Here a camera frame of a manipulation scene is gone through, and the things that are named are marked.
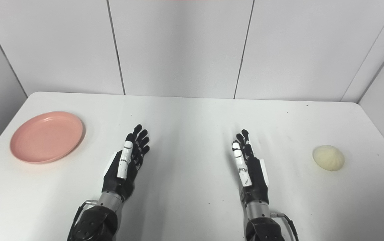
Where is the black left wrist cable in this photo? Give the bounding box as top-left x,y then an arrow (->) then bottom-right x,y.
68,200 -> 98,241

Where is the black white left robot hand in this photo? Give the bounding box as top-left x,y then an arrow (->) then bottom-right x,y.
102,124 -> 151,201

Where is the pink round plate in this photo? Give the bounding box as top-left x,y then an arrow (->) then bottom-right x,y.
10,111 -> 84,164

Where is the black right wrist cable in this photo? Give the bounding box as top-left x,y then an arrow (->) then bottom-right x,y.
271,212 -> 299,241

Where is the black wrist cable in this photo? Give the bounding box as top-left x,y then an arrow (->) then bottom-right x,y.
68,200 -> 98,241
271,212 -> 299,241

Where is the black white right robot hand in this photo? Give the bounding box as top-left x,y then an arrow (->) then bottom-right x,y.
231,129 -> 270,205

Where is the cream steamed bun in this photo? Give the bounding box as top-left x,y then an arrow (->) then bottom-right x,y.
312,145 -> 345,172

